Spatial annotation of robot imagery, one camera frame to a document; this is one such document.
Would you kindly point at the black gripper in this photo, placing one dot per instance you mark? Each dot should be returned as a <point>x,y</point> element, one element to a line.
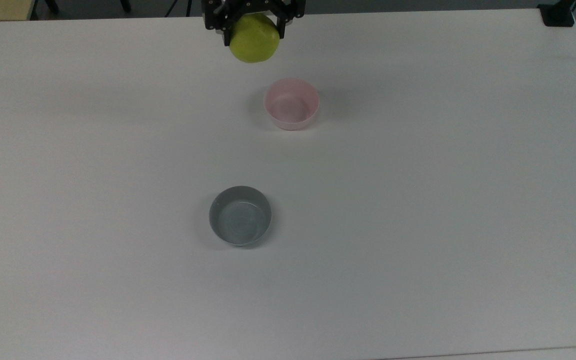
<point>228,9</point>

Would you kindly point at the green yellow pear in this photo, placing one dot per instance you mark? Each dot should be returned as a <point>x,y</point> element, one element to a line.
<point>254,41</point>

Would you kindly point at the pink plastic bowl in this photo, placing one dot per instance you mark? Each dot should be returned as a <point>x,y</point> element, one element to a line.
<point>291,104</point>

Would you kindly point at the grey plastic bowl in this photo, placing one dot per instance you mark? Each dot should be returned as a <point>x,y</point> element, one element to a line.
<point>240,216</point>

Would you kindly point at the black chair leg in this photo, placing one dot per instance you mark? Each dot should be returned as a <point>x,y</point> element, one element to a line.
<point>52,6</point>
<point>125,5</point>

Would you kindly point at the black clamp mount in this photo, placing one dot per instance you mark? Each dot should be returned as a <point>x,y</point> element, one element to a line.
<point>558,14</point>

